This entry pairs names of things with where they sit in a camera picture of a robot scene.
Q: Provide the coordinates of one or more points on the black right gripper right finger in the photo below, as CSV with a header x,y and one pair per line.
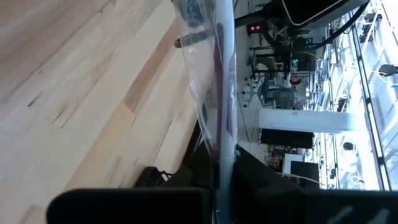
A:
x,y
311,208

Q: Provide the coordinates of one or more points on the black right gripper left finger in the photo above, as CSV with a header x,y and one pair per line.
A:
x,y
124,208

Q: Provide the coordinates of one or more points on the black desk monitor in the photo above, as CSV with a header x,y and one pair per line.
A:
x,y
304,174

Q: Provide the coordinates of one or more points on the tall black cabinet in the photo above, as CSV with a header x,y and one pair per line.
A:
x,y
286,138

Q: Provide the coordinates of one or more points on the white building column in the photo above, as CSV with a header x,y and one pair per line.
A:
x,y
311,121

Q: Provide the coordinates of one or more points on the grey mesh office chair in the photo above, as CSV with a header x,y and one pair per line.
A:
x,y
280,98

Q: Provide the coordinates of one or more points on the black device red lights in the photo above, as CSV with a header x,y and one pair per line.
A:
x,y
255,31

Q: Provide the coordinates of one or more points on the large black monitor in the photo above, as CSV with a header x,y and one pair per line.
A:
x,y
311,12

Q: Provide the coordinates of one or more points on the black ceiling camera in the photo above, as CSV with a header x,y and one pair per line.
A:
x,y
387,70

